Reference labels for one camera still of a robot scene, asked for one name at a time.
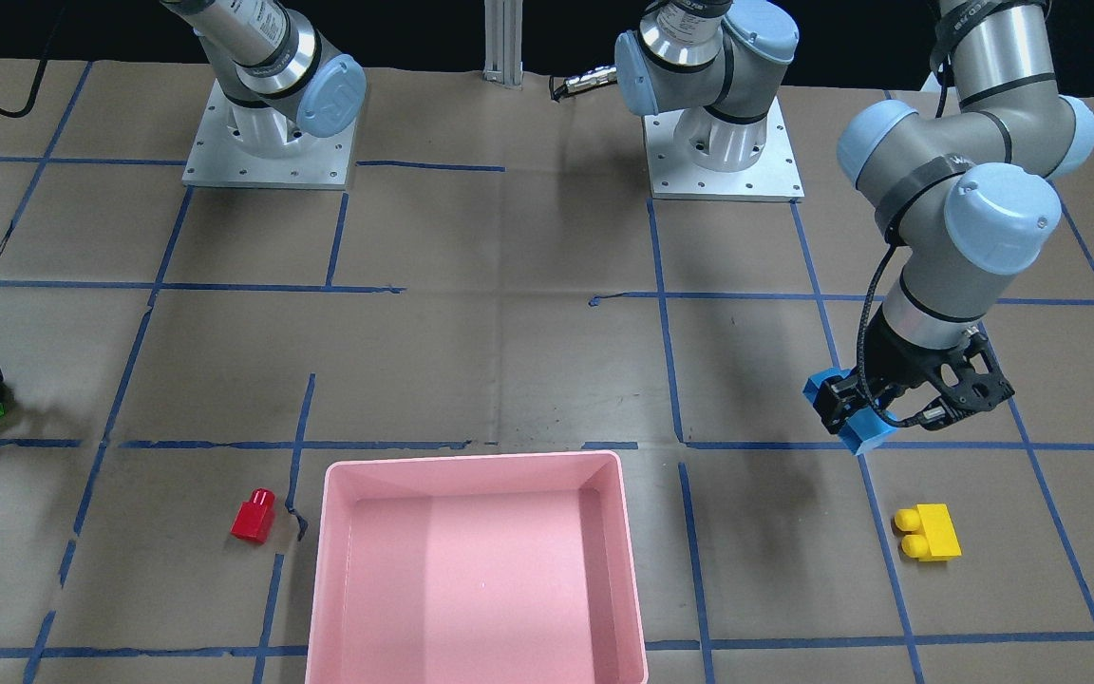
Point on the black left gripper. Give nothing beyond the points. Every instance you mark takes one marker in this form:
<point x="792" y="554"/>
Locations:
<point x="898" y="355"/>

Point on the blue toy block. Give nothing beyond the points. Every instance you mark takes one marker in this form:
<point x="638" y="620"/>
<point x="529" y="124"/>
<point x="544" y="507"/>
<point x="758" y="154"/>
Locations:
<point x="863" y="432"/>

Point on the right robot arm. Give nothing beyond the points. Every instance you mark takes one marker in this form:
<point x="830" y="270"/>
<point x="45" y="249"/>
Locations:
<point x="275" y="108"/>

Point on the pink plastic box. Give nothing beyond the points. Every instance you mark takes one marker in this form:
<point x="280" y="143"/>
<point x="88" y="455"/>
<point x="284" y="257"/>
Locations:
<point x="476" y="569"/>

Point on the yellow toy block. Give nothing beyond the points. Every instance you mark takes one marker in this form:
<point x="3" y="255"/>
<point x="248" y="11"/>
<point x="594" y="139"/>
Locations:
<point x="927" y="532"/>

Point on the red toy block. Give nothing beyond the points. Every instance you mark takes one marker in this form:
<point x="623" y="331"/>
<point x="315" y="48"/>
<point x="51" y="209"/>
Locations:
<point x="255" y="517"/>

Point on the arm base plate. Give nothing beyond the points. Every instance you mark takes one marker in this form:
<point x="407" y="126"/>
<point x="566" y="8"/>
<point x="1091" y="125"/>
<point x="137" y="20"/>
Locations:
<point x="693" y="156"/>
<point x="239" y="147"/>

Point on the aluminium frame post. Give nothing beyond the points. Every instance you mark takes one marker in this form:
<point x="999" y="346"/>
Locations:
<point x="502" y="42"/>

